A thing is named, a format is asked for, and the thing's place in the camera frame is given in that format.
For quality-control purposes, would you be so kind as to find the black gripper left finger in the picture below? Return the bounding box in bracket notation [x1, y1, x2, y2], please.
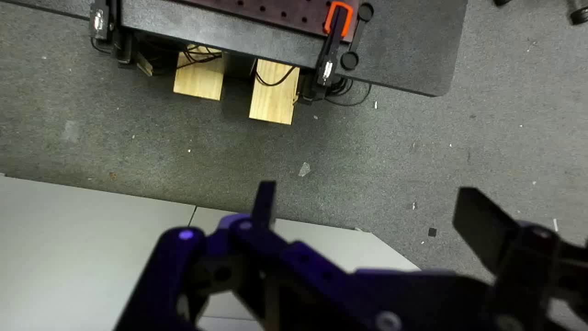
[115, 179, 493, 331]

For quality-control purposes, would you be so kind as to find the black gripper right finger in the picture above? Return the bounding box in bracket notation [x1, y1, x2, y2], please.
[453, 186, 588, 331]

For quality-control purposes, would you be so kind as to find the light wooden block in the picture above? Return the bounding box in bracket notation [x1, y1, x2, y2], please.
[171, 50, 230, 104]
[247, 58, 304, 128]

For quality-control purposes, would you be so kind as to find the white desk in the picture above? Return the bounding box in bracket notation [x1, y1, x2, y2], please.
[0, 174, 423, 331]

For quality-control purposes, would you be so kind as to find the orange black bar clamp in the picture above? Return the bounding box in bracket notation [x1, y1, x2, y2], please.
[315, 0, 377, 89]

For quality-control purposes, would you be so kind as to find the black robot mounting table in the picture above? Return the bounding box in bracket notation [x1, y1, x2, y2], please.
[118, 0, 361, 71]

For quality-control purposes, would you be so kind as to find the thin black cable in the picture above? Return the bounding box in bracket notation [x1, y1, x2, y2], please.
[252, 60, 374, 109]

